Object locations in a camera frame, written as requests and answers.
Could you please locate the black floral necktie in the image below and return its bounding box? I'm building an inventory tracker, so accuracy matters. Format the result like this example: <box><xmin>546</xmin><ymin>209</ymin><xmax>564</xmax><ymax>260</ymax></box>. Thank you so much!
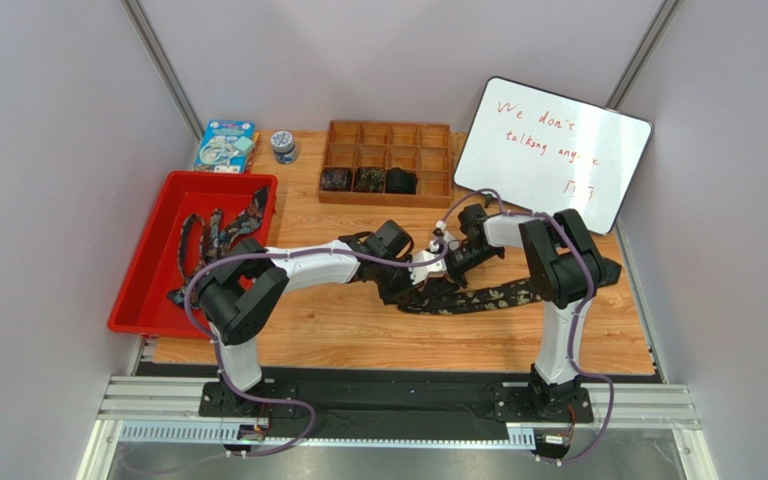
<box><xmin>397</xmin><ymin>278</ymin><xmax>541</xmax><ymax>315</ymax></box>

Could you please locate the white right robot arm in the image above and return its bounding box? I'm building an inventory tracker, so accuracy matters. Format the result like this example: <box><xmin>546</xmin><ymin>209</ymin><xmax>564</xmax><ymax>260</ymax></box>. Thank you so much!
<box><xmin>447</xmin><ymin>204</ymin><xmax>622</xmax><ymax>421</ymax></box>

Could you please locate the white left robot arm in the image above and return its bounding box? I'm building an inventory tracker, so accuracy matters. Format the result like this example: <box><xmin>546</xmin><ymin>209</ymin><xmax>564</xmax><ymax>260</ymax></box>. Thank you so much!
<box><xmin>181</xmin><ymin>222</ymin><xmax>447</xmax><ymax>403</ymax></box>

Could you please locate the plain black rolled tie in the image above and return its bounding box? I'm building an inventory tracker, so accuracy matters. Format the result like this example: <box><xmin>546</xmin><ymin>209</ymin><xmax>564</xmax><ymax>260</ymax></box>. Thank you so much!
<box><xmin>384</xmin><ymin>167</ymin><xmax>419</xmax><ymax>195</ymax></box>

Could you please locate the dark patterned rolled tie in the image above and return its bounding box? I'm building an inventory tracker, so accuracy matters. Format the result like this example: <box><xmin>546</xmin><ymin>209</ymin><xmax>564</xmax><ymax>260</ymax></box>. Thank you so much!
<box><xmin>352</xmin><ymin>167</ymin><xmax>386</xmax><ymax>193</ymax></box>

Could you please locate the wooden compartment organizer box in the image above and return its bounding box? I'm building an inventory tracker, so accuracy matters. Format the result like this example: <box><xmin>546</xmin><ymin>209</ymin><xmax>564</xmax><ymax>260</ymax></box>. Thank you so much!
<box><xmin>316</xmin><ymin>120</ymin><xmax>454</xmax><ymax>208</ymax></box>

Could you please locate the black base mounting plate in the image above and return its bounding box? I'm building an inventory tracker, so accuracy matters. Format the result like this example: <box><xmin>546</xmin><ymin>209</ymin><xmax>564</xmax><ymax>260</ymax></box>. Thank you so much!
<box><xmin>198</xmin><ymin>367</ymin><xmax>595</xmax><ymax>441</ymax></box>

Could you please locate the dark blue rolled tie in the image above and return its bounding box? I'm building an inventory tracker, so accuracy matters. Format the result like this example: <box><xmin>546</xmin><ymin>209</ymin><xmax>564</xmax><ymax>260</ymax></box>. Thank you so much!
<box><xmin>319</xmin><ymin>167</ymin><xmax>354</xmax><ymax>192</ymax></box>

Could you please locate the whiteboard with red writing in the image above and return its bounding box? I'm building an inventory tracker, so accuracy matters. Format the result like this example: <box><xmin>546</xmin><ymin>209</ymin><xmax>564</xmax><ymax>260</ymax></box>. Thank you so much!
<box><xmin>453</xmin><ymin>77</ymin><xmax>654</xmax><ymax>235</ymax></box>

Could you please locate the small blue white jar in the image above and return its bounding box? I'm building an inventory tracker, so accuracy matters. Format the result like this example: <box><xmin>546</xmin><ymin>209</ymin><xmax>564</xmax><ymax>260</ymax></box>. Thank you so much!
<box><xmin>270</xmin><ymin>130</ymin><xmax>299</xmax><ymax>165</ymax></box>

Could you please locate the blue floral necktie in tray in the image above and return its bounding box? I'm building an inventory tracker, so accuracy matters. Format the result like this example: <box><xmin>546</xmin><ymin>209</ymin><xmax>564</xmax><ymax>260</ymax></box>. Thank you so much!
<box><xmin>166</xmin><ymin>186</ymin><xmax>271</xmax><ymax>309</ymax></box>

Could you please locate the blue picture box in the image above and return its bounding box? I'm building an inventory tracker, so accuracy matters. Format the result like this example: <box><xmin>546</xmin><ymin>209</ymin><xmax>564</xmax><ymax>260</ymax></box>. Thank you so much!
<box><xmin>193</xmin><ymin>119</ymin><xmax>258</xmax><ymax>174</ymax></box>

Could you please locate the red plastic tray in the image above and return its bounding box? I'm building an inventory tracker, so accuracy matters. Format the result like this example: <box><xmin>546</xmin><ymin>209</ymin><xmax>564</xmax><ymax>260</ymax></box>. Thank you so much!
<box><xmin>107</xmin><ymin>171</ymin><xmax>278</xmax><ymax>339</ymax></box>

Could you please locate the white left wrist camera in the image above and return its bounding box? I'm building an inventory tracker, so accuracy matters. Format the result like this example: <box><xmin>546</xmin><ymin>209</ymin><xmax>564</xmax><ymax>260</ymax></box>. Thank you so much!
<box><xmin>409</xmin><ymin>250</ymin><xmax>447</xmax><ymax>285</ymax></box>

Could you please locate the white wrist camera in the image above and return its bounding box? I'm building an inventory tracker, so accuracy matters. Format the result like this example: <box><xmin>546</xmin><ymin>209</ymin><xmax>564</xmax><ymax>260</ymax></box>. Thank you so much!
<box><xmin>409</xmin><ymin>250</ymin><xmax>447</xmax><ymax>285</ymax></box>
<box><xmin>428</xmin><ymin>220</ymin><xmax>460</xmax><ymax>254</ymax></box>

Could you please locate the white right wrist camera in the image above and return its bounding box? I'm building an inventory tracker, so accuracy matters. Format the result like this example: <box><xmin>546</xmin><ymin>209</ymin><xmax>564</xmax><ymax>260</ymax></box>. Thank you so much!
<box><xmin>428</xmin><ymin>220</ymin><xmax>460</xmax><ymax>254</ymax></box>

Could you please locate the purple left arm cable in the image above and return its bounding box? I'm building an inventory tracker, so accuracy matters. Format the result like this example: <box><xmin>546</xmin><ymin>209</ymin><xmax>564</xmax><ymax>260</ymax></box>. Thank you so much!
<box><xmin>182</xmin><ymin>239</ymin><xmax>452</xmax><ymax>461</ymax></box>

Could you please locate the aluminium frame rail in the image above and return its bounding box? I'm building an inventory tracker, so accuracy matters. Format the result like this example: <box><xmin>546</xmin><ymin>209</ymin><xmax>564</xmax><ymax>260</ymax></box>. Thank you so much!
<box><xmin>78</xmin><ymin>367</ymin><xmax>717</xmax><ymax>479</ymax></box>

